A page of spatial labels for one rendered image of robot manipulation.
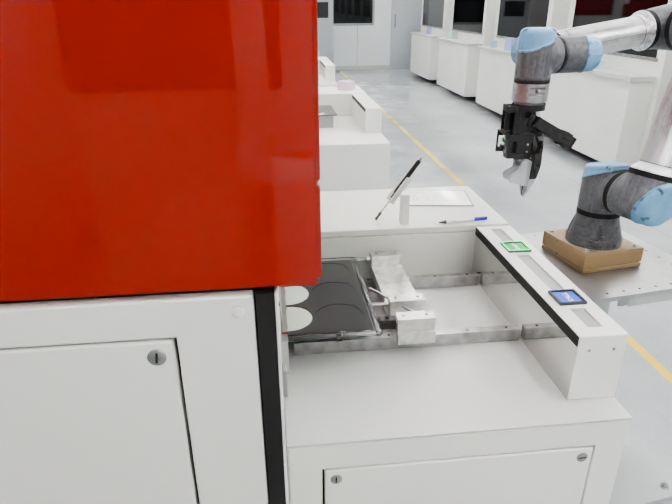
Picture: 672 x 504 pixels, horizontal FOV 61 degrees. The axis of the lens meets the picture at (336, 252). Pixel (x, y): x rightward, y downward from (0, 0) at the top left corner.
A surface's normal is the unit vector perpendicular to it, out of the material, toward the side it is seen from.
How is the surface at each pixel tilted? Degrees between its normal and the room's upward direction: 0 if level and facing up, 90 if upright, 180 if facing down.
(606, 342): 90
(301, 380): 0
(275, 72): 90
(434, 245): 90
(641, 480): 0
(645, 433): 0
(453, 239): 90
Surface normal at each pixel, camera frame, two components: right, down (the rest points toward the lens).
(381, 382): 0.00, -0.91
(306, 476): 0.11, 0.40
